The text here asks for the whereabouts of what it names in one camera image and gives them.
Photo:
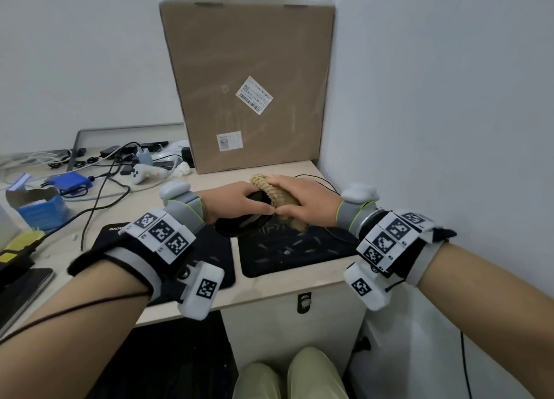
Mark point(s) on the person's left hand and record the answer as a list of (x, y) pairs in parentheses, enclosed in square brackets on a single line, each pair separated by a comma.
[(225, 202)]

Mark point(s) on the person's right hand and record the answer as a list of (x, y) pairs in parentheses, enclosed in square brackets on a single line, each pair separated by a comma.
[(316, 206)]

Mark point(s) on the person's right thumb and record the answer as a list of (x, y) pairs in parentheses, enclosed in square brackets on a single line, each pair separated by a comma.
[(290, 212)]

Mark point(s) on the person's left fingers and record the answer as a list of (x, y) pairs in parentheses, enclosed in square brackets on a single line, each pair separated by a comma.
[(257, 208)]

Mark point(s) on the black round dish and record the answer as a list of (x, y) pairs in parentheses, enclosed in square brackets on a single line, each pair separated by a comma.
[(242, 228)]

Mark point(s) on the person's left forearm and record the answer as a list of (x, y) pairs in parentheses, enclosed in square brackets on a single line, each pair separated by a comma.
[(65, 338)]

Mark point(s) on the person's right forearm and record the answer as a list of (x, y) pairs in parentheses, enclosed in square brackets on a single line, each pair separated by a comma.
[(489, 308)]

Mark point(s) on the patterned black mouse pad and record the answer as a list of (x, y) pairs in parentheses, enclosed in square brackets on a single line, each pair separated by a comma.
[(294, 249)]

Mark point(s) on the plain black mouse pad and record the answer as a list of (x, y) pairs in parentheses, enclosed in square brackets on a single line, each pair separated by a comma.
[(212, 256)]

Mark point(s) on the crumpled white tissue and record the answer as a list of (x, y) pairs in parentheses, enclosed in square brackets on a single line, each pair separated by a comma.
[(181, 169)]

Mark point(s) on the small black box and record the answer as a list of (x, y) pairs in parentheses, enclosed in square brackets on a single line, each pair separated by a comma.
[(188, 157)]

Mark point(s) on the metal cabinet lock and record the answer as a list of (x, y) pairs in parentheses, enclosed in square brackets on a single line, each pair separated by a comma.
[(304, 302)]

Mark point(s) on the white desk cabinet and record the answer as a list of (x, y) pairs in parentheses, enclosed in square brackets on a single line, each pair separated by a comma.
[(277, 325)]

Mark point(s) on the white handheld controller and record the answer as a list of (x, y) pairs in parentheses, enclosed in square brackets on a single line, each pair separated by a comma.
[(143, 173)]

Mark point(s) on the large brown cardboard box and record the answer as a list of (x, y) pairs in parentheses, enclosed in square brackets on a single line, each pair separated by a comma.
[(246, 87)]

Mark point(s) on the light blue charger plug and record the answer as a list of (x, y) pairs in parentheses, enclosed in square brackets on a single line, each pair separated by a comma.
[(144, 156)]

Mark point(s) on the black power adapter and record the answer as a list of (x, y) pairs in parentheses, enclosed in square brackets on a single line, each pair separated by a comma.
[(111, 150)]

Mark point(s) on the grey framed flat panel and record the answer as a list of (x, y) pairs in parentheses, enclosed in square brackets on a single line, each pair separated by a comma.
[(112, 131)]

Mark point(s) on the person's beige trouser legs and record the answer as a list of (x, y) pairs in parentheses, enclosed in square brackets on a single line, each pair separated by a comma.
[(303, 377)]

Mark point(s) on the flat blue device box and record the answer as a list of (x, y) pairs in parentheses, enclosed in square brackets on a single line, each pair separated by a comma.
[(69, 181)]

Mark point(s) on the open blue cardboard box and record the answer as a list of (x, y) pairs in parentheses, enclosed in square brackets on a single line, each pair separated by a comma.
[(41, 210)]

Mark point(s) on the yellow and black tool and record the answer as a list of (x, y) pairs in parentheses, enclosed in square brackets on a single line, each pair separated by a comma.
[(19, 244)]

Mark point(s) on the black tablet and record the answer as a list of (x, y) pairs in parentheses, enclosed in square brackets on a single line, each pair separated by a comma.
[(21, 297)]

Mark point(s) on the left wrist camera rig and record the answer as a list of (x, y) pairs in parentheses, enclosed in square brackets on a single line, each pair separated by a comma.
[(164, 238)]

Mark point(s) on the wrist camera rig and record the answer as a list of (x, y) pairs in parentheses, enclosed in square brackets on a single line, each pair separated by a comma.
[(385, 243), (164, 238)]

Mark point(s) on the right wrist camera rig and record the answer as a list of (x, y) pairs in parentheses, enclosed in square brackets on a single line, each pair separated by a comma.
[(385, 243)]

